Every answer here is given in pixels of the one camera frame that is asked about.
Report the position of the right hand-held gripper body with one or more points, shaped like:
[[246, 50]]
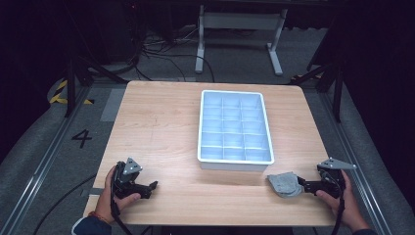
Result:
[[329, 182]]

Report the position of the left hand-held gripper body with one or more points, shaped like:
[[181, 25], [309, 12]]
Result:
[[125, 182]]

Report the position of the grey sock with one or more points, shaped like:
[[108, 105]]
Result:
[[284, 184]]

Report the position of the person's left hand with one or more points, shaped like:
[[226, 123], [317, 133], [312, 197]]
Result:
[[109, 202]]

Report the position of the person's right hand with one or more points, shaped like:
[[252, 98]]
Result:
[[349, 205]]

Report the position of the grey floor tape patch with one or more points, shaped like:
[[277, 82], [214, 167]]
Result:
[[112, 105]]

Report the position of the white divided storage tray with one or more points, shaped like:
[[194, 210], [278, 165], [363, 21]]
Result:
[[233, 127]]

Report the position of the black metal stand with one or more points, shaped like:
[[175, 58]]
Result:
[[70, 88], [337, 88]]

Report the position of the yellow black hazard tape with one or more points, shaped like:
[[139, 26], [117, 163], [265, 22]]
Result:
[[60, 94]]

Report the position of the grey metal floor rail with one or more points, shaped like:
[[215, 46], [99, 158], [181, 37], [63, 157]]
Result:
[[42, 163], [355, 156]]

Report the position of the white metal table frame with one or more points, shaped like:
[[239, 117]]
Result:
[[241, 21]]

